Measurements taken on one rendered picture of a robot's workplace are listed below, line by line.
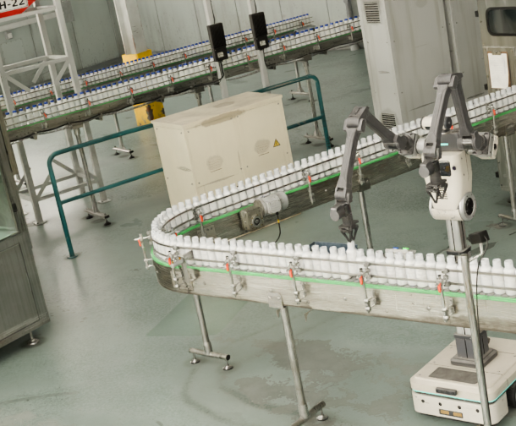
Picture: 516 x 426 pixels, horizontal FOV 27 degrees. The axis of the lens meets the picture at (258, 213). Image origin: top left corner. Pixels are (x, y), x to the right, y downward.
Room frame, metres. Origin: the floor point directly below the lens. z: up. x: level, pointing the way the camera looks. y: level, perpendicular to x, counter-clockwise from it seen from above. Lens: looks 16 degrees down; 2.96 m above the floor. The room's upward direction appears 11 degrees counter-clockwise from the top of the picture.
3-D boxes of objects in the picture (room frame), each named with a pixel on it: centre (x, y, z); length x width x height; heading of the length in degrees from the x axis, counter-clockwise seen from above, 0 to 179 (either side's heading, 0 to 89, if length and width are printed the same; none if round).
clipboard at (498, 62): (8.80, -2.22, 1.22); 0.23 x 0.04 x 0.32; 30
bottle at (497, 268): (4.63, -1.05, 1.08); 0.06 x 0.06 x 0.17
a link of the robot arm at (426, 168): (4.94, -0.86, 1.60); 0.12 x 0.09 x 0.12; 139
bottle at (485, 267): (4.67, -1.00, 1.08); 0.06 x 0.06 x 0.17
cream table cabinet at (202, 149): (9.82, 0.20, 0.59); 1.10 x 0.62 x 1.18; 120
